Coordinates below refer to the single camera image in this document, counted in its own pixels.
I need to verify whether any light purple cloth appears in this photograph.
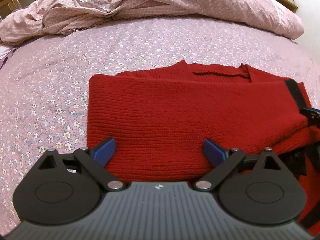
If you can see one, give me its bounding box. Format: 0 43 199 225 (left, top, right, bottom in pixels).
0 45 16 67

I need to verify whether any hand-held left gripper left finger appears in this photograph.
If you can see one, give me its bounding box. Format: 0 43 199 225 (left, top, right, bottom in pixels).
37 137 127 191

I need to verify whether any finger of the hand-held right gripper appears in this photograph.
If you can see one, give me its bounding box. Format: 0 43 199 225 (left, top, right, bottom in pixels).
301 107 320 131

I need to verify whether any pink floral duvet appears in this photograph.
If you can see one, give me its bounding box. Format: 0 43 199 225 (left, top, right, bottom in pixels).
0 0 305 47

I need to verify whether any red knitted cardigan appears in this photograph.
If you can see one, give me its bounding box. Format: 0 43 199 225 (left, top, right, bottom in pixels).
86 60 320 236

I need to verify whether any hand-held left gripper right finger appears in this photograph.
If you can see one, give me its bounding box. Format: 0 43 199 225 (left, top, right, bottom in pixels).
194 138 285 192

